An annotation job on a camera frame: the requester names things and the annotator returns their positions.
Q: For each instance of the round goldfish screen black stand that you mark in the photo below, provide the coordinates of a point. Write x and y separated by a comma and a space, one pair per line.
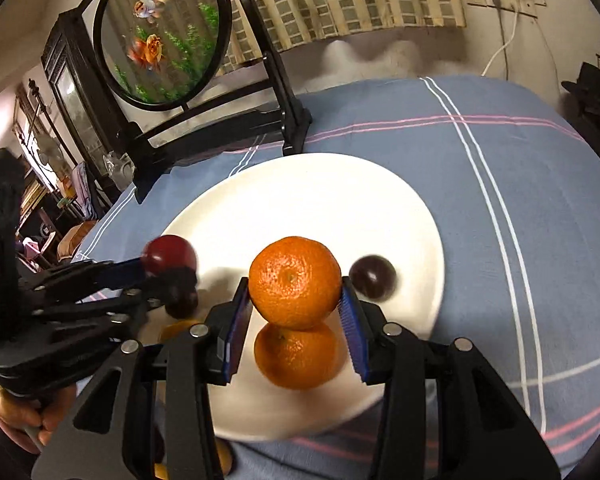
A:
160, 35

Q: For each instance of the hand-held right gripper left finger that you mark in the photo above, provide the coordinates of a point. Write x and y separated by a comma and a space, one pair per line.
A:
237, 330

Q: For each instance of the large mandarin orange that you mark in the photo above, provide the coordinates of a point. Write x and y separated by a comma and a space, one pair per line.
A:
295, 282

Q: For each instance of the white standing fan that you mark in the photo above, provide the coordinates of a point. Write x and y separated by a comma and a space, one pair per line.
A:
47, 155

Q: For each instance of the white plate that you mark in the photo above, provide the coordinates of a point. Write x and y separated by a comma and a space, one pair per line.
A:
305, 200

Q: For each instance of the red plum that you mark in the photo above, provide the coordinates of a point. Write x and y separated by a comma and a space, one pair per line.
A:
170, 255

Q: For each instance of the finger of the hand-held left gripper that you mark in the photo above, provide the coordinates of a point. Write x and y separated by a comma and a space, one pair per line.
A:
175, 282
125, 269

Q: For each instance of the person's left hand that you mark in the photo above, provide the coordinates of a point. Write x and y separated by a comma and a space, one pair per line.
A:
15, 412

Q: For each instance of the chair with draped clothes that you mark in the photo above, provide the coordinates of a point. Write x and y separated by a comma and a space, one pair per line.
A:
85, 187

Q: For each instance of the black hat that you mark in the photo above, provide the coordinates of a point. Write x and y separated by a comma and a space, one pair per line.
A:
597, 82

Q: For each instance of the dark wooden glass cabinet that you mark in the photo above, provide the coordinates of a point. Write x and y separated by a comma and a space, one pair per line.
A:
75, 90

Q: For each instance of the clear plastic bag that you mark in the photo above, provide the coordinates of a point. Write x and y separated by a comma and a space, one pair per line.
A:
117, 166

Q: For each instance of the dark purple plum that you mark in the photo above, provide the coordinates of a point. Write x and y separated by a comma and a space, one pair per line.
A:
372, 277
182, 304

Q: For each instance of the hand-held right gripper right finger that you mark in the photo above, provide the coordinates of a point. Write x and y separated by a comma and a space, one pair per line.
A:
352, 335

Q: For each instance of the yellow plum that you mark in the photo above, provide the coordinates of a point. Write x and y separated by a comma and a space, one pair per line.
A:
223, 460
177, 331

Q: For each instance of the blue striped tablecloth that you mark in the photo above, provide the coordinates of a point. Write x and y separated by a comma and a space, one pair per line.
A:
480, 185

